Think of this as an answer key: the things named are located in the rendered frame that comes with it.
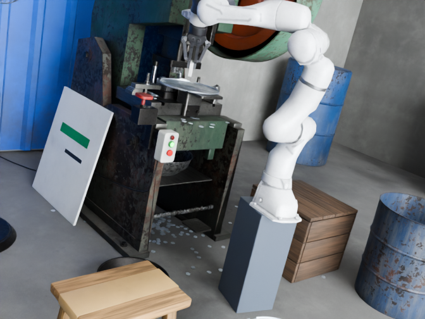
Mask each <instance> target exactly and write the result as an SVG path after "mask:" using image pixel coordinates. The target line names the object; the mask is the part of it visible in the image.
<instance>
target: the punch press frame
mask: <svg viewBox="0 0 425 319"><path fill-rule="evenodd" d="M189 2H190V0H95V1H94V6H93V10H92V19H91V28H90V37H102V38H103V39H104V42H105V43H106V45H107V47H108V49H109V51H110V53H111V104H120V105H122V106H124V107H126V108H128V109H130V110H132V106H131V105H129V104H127V103H125V102H123V101H122V100H120V99H118V98H116V91H117V86H128V85H130V86H131V84H132V82H140V83H144V81H145V79H146V75H147V73H150V78H149V81H150V82H151V75H152V68H153V65H152V54H153V53H155V54H161V53H162V49H163V42H164V35H162V34H159V33H158V32H159V26H167V25H185V24H186V18H185V17H184V16H183V15H182V10H185V9H188V7H189ZM232 28H233V24H231V23H218V24H217V27H216V33H215V34H231V32H232ZM171 69H172V66H167V65H164V64H162V63H159V66H158V67H157V72H156V79H155V84H156V82H157V78H159V77H166V78H177V76H178V74H177V73H173V72H171ZM193 117H194V118H200V119H193V118H190V116H182V115H158V116H157V119H158V120H161V121H162V122H164V123H166V124H167V128H166V129H167V130H173V131H175V132H177V133H178V134H179V136H178V142H177V145H176V151H188V150H200V149H206V153H205V157H204V158H205V159H207V160H212V159H213V156H214V151H215V149H222V148H223V143H224V139H225V134H226V129H227V126H228V124H227V123H225V122H228V121H227V120H225V119H222V118H220V117H218V116H193ZM181 118H184V119H185V121H187V122H183V121H182V120H181ZM189 122H190V123H193V124H190V123H189ZM211 124H215V125H211ZM199 125H202V126H203V127H199ZM209 126H212V127H214V128H211V127H209ZM209 209H213V205H212V204H209V205H205V206H198V207H193V208H186V209H181V210H174V211H167V212H162V213H155V214H154V218H153V219H155V218H162V217H166V216H173V215H180V214H184V213H191V212H196V211H202V210H209Z"/></svg>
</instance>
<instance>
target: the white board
mask: <svg viewBox="0 0 425 319"><path fill-rule="evenodd" d="M113 114H114V113H113V112H112V111H109V110H108V109H106V108H104V107H102V106H101V105H99V104H97V103H95V102H93V101H91V100H90V99H88V98H86V97H84V96H82V95H81V94H79V93H77V92H75V91H73V90H71V89H70V88H68V87H64V89H63V92H62V95H61V99H60V101H59V104H58V108H57V110H56V114H55V117H54V120H53V123H52V126H51V129H50V132H49V135H48V138H47V142H46V145H45V148H44V151H43V153H42V157H41V160H40V163H39V167H38V169H37V173H36V175H35V179H34V182H33V185H32V187H33V188H34V189H35V190H36V191H37V192H38V193H39V194H40V195H41V196H42V197H43V198H45V199H46V200H47V201H48V202H49V203H50V204H51V205H52V206H53V207H54V208H55V209H56V210H58V211H59V212H60V213H61V214H62V215H63V216H64V217H65V218H66V219H67V220H68V221H69V222H70V223H71V224H72V225H73V226H74V225H76V222H77V219H78V216H79V214H80V210H81V208H82V204H83V201H84V199H85V195H86V193H87V190H88V188H89V184H90V181H91V178H92V175H93V172H94V169H95V166H96V164H97V160H98V158H99V155H100V152H101V149H102V145H103V143H104V140H105V138H106V134H107V132H108V128H109V125H110V123H111V119H112V117H113Z"/></svg>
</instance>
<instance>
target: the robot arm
mask: <svg viewBox="0 0 425 319"><path fill-rule="evenodd" d="M182 15H183V16H184V17H185V18H187V19H188V20H189V22H190V27H189V31H188V34H187V35H186V36H182V38H181V40H182V42H183V53H184V59H185V60H187V61H188V63H187V68H189V72H188V77H191V76H192V70H193V69H195V68H196V64H197V63H200V62H201V61H202V59H203V57H204V55H205V53H206V50H207V48H208V47H209V46H210V45H211V42H210V41H208V40H207V37H206V34H207V26H211V25H214V24H216V23H231V24H239V25H250V26H254V27H261V28H266V29H270V30H277V31H282V32H288V33H290V34H292V35H291V36H290V38H289V39H288V43H287V48H288V52H289V53H290V55H291V56H292V57H293V58H294V59H295V60H296V61H297V62H298V63H299V65H303V66H304V69H303V72H302V74H301V76H300V78H299V80H298V82H297V83H296V85H295V87H294V89H293V91H292V93H291V94H290V97H289V98H288V99H287V100H286V101H285V102H284V103H283V104H282V105H281V107H280V108H279V109H278V110H277V111H276V112H275V113H273V114H272V115H271V116H269V117H268V118H267V119H265V121H264V123H263V126H262V131H263V134H264V136H265V138H267V139H268V140H269V141H273V142H277V145H276V146H275V147H274V148H273V149H272V150H271V151H270V152H269V155H268V160H267V163H266V168H265V170H263V173H262V177H261V179H262V180H261V182H260V183H259V185H258V187H257V190H256V193H255V195H254V198H253V200H252V202H251V203H250V204H249V205H250V206H252V207H253V208H254V209H256V210H257V211H259V212H260V213H262V214H263V215H264V216H266V217H267V218H269V219H270V220H272V221H274V222H279V223H297V222H301V221H302V219H301V217H299V214H297V208H298V204H297V200H296V199H295V197H294V195H293V192H292V173H293V169H294V167H295V163H296V160H297V158H298V156H299V154H300V152H301V150H302V148H303V147H304V146H305V144H306V143H307V142H308V141H309V140H310V139H311V138H313V136H314V134H315V133H316V123H315V121H314V120H313V119H312V118H311V117H308V115H309V114H310V113H312V112H313V111H315V110H316V108H317V107H318V105H319V103H320V101H321V100H322V98H323V96H324V94H325V92H326V89H327V88H328V86H329V84H330V82H331V79H332V76H333V72H334V70H335V67H334V64H333V63H332V62H331V60H330V59H328V58H326V57H324V55H323V54H324V53H325V52H326V51H327V49H328V48H329V44H330V40H329V38H328V35H327V34H326V33H325V32H324V31H322V30H321V29H320V28H319V27H317V26H316V25H315V24H312V23H311V11H310V9H309V8H308V7H307V6H304V5H301V4H299V3H295V2H291V1H284V0H267V1H263V2H261V3H257V4H254V5H251V6H244V7H241V6H236V5H235V1H234V0H192V7H191V9H185V10H182ZM187 39H188V41H189V43H190V44H191V45H190V52H189V56H187ZM203 43H205V46H204V48H203V51H202V53H201V55H200V57H199V58H198V53H199V47H200V46H201V45H202V44H203ZM194 46H197V48H196V52H195V59H194V60H192V52H193V48H194Z"/></svg>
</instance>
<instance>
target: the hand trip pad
mask: <svg viewBox="0 0 425 319"><path fill-rule="evenodd" d="M135 96H136V97H138V98H140V99H142V101H141V105H145V100H153V96H151V95H149V94H147V93H145V92H136V93H135Z"/></svg>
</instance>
